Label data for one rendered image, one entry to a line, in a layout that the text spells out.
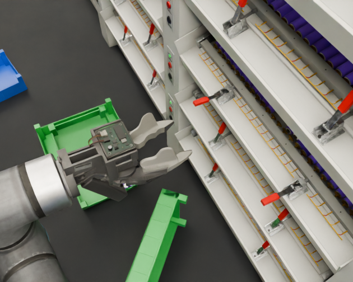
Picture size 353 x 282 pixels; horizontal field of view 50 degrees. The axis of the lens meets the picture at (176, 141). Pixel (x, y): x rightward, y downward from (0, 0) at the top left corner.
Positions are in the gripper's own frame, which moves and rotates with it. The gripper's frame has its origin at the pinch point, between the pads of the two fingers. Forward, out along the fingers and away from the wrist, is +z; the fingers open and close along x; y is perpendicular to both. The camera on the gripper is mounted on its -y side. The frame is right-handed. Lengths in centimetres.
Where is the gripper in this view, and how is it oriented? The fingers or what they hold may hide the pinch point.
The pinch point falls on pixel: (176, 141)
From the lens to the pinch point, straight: 68.2
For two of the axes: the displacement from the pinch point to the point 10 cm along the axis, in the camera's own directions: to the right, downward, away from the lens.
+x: -4.5, -7.4, 5.0
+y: 0.3, -5.8, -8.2
